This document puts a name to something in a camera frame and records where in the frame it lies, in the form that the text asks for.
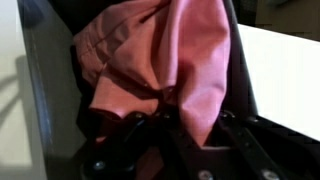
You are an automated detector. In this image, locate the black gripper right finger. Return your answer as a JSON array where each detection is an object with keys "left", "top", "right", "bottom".
[{"left": 213, "top": 111, "right": 320, "bottom": 180}]

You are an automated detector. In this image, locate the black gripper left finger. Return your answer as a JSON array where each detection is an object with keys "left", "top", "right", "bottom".
[{"left": 79, "top": 111, "right": 218, "bottom": 180}]

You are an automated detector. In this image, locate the plain pink cloth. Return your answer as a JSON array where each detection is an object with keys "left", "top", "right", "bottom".
[{"left": 71, "top": 0, "right": 233, "bottom": 180}]

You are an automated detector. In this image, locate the grey rectangular box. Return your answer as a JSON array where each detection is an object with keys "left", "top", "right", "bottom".
[{"left": 16, "top": 0, "right": 259, "bottom": 180}]

